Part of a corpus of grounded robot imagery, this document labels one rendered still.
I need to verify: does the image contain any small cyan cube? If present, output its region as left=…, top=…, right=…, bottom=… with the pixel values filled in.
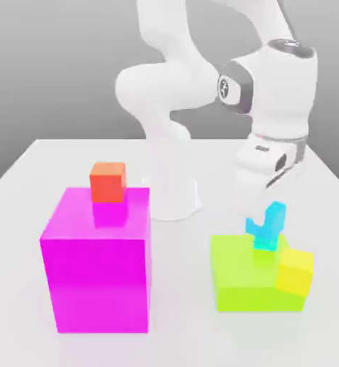
left=245, top=201, right=287, bottom=253

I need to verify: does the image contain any large magenta box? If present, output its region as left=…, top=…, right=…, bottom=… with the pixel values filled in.
left=39, top=186, right=153, bottom=335

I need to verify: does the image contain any small yellow cube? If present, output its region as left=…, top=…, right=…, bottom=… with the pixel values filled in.
left=275, top=248, right=315, bottom=298

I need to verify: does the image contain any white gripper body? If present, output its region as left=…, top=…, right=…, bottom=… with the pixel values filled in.
left=234, top=167, right=297, bottom=222

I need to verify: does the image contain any large lime green box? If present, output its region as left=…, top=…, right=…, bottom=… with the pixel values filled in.
left=209, top=234, right=308, bottom=313

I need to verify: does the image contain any small orange-red cube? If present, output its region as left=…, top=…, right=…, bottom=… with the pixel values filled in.
left=89, top=161, right=128, bottom=204

